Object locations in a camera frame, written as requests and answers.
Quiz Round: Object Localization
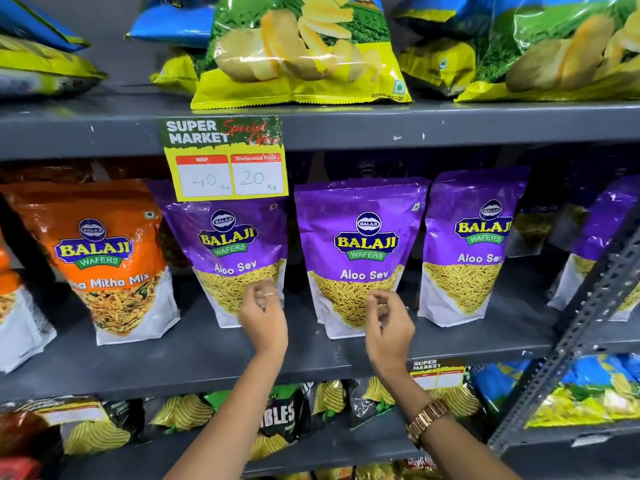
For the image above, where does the person's left hand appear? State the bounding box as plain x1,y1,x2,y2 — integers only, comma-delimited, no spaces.
237,281,289,356

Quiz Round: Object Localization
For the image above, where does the person's right hand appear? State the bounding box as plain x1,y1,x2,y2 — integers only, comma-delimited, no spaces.
365,290,417,379

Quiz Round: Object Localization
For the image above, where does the person's left forearm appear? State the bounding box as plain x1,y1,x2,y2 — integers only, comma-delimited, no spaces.
164,345,289,480

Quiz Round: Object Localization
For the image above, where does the person's right forearm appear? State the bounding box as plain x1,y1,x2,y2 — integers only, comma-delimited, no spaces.
374,365,523,480

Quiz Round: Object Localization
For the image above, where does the purple snack packet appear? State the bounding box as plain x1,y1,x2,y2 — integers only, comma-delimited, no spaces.
293,178,431,340
417,167,531,328
547,176,640,323
506,194,567,259
149,180,290,329

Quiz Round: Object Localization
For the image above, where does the small shelf price tag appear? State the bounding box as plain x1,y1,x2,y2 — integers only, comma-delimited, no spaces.
409,358,469,391

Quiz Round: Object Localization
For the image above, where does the row of black chips bags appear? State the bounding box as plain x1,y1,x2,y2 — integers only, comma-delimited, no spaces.
59,377,484,461

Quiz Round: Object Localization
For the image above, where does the gold wristwatch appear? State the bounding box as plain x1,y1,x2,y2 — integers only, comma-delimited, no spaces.
405,399,451,446

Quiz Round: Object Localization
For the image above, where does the yellow green price tag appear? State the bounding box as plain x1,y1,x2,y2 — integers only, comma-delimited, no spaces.
158,116,290,203

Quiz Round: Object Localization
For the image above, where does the blue yellow chips bag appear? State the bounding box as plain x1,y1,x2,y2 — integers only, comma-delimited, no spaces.
524,354,640,429
472,361,532,411
393,0,477,99
0,0,91,53

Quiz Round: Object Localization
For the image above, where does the orange snack packet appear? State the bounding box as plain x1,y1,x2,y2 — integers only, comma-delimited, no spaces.
0,180,181,346
0,235,58,374

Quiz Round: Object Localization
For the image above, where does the grey metal shelf rack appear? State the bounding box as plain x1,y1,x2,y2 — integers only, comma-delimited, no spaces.
0,0,640,480

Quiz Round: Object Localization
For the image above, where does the grey perforated metal upright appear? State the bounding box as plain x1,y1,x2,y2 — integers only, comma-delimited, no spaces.
487,205,640,456

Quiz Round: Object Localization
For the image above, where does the green yellow chips bag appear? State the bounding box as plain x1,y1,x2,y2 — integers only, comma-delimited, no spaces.
453,0,640,104
191,0,414,111

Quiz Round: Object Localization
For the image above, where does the red snack bag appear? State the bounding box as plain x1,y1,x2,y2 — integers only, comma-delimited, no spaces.
0,409,52,461

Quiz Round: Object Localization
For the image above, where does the yellow grey chips bag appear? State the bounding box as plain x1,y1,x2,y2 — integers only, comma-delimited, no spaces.
0,34,109,99

